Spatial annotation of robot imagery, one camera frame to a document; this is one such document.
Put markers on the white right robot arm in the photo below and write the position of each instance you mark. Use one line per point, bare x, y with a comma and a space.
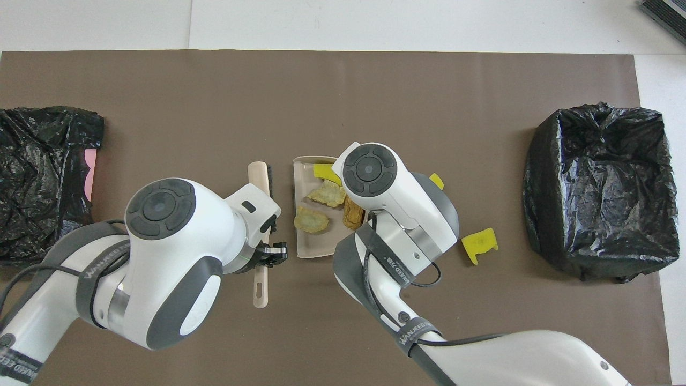
396, 198

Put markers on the brown paper table mat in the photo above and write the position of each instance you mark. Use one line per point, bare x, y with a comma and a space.
482, 80

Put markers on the dark ridged device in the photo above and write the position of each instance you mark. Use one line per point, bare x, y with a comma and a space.
670, 13

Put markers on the beige plastic dustpan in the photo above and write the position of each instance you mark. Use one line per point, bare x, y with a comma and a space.
321, 246

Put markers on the black trash bag pink bin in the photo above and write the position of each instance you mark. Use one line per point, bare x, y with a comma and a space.
32, 139

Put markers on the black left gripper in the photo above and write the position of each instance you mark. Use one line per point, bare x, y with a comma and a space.
259, 254

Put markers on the pale bread chunk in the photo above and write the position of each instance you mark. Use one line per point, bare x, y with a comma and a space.
328, 194

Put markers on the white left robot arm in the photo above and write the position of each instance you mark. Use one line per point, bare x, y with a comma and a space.
177, 241

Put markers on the yellow sponge piece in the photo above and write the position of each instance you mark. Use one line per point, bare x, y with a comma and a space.
324, 172
479, 242
437, 181

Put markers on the brown bread roll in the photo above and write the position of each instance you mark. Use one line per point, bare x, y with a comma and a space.
352, 214

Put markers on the pink plastic bin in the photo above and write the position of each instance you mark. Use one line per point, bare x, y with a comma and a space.
90, 171

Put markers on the pale ridged bread piece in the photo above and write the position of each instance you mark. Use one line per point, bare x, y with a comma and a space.
311, 220

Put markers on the beige hand brush black bristles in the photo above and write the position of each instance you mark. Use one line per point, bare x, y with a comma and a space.
257, 177

